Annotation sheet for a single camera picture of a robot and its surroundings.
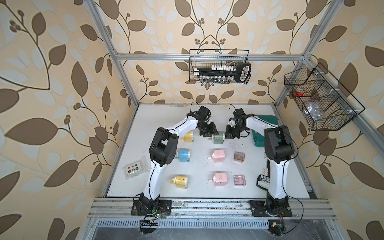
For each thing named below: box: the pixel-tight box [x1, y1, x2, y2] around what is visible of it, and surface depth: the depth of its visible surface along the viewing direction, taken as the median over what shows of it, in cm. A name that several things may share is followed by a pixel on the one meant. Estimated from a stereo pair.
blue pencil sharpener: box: [174, 149, 191, 163], surface depth 88 cm
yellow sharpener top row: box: [179, 131, 194, 143], surface depth 98 cm
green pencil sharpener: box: [208, 132, 225, 145], surface depth 96 cm
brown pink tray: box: [234, 151, 245, 163], surface depth 93 cm
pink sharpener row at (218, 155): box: [207, 149, 226, 163], surface depth 88 cm
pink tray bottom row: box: [233, 174, 247, 187], surface depth 84 cm
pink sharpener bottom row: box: [208, 172, 228, 186], surface depth 79 cm
